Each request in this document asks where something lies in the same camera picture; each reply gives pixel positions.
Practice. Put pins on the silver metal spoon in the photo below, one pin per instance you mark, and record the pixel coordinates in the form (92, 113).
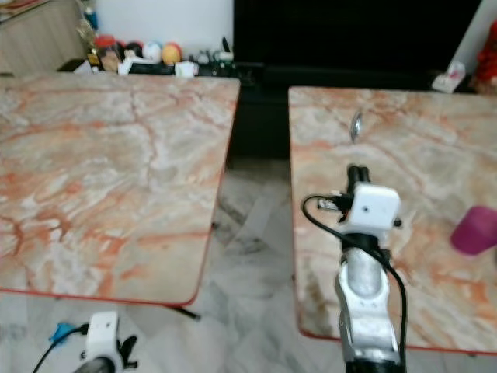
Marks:
(356, 126)

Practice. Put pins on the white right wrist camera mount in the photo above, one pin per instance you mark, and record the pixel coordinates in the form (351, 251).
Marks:
(374, 208)

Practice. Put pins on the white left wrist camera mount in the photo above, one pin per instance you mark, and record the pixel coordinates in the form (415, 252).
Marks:
(103, 334)

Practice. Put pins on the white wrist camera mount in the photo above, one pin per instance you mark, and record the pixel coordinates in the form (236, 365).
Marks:
(374, 208)
(103, 334)

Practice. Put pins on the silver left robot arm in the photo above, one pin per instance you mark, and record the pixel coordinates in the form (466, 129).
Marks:
(101, 367)

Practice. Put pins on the light wooden cabinet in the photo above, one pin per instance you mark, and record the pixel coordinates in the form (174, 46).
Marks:
(39, 35)

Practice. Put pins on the red lidded toy jar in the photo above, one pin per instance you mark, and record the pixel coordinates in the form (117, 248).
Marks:
(106, 51)

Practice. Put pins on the pink plastic cup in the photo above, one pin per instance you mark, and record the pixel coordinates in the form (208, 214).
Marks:
(474, 231)

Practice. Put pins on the black television screen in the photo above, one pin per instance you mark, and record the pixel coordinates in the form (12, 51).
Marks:
(349, 31)

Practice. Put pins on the small blue object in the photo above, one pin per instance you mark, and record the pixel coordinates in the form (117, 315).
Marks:
(60, 332)

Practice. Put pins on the large marble top table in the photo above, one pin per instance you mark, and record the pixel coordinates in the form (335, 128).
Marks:
(109, 179)

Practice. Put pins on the pink white small box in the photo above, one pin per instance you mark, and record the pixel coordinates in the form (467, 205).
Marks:
(450, 78)

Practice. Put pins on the orange round toy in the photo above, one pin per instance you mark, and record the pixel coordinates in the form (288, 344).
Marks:
(172, 54)

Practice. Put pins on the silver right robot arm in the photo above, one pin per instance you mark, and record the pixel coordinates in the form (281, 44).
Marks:
(365, 299)

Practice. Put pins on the small marble top table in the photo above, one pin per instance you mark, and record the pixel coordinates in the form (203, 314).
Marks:
(427, 155)

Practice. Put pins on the black haired figurine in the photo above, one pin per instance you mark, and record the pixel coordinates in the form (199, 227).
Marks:
(133, 52)

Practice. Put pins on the red plush toy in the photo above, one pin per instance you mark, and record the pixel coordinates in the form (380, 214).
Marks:
(487, 68)

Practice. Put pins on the white blue round toy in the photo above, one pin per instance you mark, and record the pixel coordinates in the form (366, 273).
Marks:
(152, 51)

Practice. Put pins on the gold trophy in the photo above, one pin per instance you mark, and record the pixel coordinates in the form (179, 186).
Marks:
(84, 33)

